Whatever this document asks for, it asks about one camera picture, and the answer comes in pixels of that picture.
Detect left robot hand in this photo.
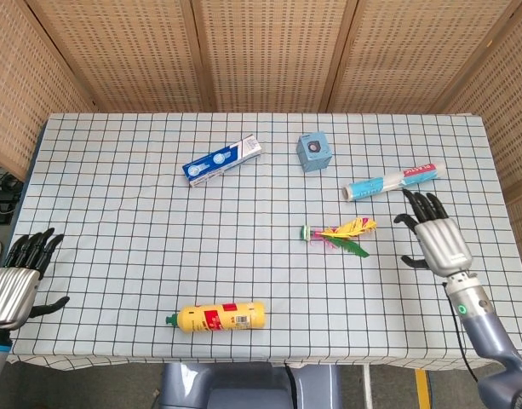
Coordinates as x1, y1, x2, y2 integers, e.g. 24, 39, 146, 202
0, 228, 71, 331

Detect small light blue box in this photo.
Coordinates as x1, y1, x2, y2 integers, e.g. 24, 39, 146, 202
296, 132, 333, 173

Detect white checked tablecloth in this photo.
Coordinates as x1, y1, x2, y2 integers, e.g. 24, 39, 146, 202
6, 112, 522, 370

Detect white table leg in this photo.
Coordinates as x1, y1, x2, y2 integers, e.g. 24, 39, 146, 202
361, 365, 373, 409

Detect colourful feather shuttlecock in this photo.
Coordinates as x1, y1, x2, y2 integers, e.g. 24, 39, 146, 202
301, 217, 378, 259

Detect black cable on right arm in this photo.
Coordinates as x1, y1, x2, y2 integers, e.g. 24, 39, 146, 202
440, 280, 479, 383

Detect woven folding screen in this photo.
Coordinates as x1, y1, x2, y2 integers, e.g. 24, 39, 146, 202
0, 0, 522, 274

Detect black cables on floor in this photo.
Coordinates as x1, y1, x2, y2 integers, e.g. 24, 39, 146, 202
0, 164, 24, 227

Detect blue white toothpaste box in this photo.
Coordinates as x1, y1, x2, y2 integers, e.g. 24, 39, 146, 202
181, 134, 262, 188

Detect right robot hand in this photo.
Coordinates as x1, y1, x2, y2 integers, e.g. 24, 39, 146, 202
393, 188, 474, 278

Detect plastic wrap roll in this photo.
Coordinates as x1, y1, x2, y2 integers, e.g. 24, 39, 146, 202
342, 159, 447, 202

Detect yellow bottle with green cap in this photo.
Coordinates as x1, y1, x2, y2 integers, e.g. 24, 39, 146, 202
165, 300, 267, 334

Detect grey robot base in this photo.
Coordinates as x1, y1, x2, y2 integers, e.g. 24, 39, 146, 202
158, 362, 343, 409

